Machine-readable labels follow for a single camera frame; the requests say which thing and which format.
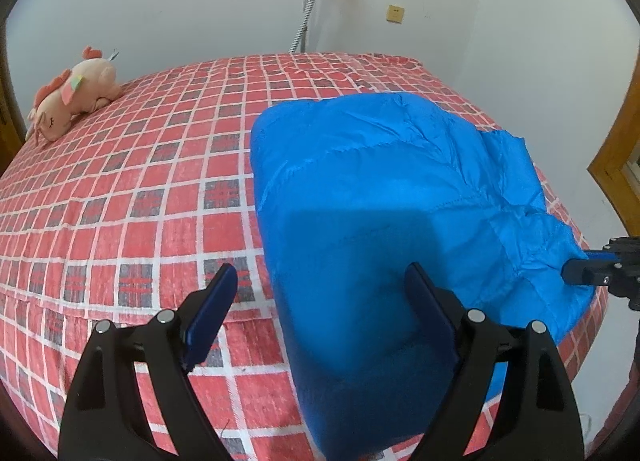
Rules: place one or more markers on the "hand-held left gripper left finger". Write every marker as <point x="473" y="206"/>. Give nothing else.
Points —
<point x="210" y="321"/>

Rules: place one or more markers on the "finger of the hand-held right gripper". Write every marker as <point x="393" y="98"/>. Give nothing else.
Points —
<point x="582" y="272"/>
<point x="597" y="255"/>

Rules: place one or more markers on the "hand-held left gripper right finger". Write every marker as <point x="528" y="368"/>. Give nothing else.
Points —
<point x="431" y="316"/>

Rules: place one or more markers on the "blue puffer jacket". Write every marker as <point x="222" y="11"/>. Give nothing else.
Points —
<point x="380" y="201"/>

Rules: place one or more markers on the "red plaid bed sheet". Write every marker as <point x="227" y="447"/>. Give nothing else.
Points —
<point x="140" y="201"/>

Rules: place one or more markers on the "pink plush toy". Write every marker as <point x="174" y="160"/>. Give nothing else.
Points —
<point x="75" y="91"/>

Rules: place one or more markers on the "wooden door frame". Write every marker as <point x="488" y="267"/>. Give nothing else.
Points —
<point x="617" y="151"/>

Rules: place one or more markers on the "yellow wall socket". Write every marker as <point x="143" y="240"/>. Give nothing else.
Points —
<point x="395" y="13"/>

